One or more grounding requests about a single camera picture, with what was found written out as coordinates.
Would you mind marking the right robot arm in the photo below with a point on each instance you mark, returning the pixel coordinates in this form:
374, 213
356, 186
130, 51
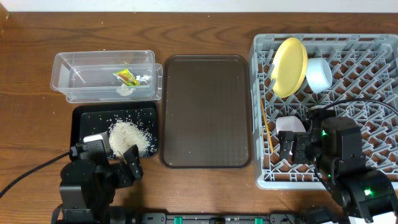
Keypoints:
333, 145

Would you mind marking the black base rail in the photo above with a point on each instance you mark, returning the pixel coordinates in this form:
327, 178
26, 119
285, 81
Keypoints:
274, 218

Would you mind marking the white napkin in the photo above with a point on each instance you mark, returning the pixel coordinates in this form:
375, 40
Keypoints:
128, 87

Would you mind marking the green orange snack wrapper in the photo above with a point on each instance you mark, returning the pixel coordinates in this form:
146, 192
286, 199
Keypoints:
126, 77

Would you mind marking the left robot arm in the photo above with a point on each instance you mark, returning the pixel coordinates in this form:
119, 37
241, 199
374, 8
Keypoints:
89, 183

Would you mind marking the white bowl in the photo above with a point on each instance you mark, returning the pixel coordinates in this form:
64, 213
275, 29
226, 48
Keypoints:
318, 75

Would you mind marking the black waste tray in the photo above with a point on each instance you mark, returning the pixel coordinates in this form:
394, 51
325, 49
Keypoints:
94, 119

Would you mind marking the brown serving tray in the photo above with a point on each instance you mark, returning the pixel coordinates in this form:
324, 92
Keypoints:
206, 121

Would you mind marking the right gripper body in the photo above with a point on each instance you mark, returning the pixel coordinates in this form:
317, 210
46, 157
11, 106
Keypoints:
305, 152

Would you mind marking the white cup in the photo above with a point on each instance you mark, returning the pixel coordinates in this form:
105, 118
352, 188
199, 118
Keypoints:
289, 123

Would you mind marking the wooden chopstick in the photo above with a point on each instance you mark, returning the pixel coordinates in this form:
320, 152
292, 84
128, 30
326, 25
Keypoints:
268, 133

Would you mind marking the yellow plate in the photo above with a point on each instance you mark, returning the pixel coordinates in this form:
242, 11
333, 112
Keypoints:
290, 66

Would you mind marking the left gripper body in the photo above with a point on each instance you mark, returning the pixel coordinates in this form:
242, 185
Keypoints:
117, 179

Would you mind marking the grey dishwasher rack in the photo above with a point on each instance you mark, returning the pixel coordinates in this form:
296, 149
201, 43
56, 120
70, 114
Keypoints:
364, 88

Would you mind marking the clear plastic bin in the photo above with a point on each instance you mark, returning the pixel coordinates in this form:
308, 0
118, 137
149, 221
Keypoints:
87, 77

